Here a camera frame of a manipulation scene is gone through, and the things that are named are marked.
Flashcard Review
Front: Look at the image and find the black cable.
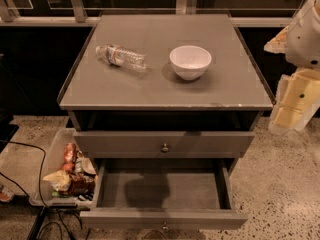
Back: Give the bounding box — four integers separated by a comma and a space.
0, 139, 92, 240

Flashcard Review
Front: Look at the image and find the yellow snack bag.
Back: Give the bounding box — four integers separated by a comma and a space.
43, 170, 71, 192

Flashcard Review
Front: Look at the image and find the clear plastic water bottle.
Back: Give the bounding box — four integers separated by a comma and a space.
95, 44, 147, 72

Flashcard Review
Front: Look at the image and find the clear plastic storage bin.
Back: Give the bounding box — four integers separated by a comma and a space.
29, 128, 92, 209

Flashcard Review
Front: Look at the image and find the grey top drawer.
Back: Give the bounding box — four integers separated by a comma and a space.
74, 131, 254, 159

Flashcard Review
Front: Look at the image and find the brown snack bag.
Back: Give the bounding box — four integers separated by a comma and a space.
67, 174, 95, 195

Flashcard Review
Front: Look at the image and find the metal window frame rail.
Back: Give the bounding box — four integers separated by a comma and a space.
0, 0, 307, 27

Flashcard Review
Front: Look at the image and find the red white shoe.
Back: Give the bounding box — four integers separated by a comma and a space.
0, 184, 15, 203

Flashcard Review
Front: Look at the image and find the grey drawer cabinet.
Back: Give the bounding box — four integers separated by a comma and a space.
56, 13, 277, 162

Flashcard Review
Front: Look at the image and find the grey drawer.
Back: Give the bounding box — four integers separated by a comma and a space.
74, 131, 254, 159
80, 159, 248, 230

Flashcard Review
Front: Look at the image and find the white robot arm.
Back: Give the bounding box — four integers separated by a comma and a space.
264, 0, 320, 134

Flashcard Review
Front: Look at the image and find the white bowl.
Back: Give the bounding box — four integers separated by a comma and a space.
169, 45, 212, 81

